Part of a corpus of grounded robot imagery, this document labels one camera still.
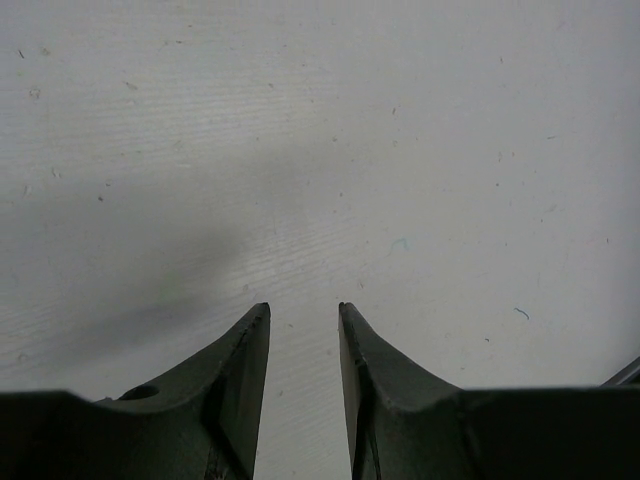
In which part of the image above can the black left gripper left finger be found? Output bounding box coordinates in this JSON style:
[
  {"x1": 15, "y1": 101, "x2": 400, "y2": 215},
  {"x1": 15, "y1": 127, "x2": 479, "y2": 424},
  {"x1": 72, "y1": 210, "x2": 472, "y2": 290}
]
[{"x1": 1, "y1": 303, "x2": 270, "y2": 479}]

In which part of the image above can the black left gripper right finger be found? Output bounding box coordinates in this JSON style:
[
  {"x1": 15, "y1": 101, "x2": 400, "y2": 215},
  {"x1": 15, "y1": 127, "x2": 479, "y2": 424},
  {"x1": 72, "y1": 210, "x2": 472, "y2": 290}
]
[{"x1": 339, "y1": 303, "x2": 639, "y2": 479}]

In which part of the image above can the aluminium mounting rail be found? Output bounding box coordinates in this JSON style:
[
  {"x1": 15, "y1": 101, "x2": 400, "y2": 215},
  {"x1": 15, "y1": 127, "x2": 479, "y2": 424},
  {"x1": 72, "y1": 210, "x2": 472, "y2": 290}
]
[{"x1": 604, "y1": 357, "x2": 640, "y2": 386}]

